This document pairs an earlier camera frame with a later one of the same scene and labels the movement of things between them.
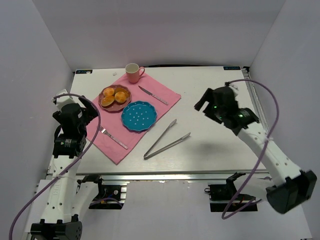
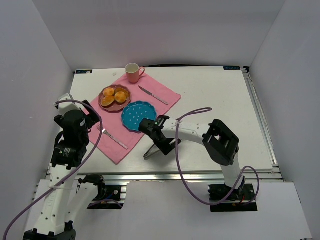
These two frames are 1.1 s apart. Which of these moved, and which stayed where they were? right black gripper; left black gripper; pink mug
Moved: right black gripper
Stayed: pink mug; left black gripper
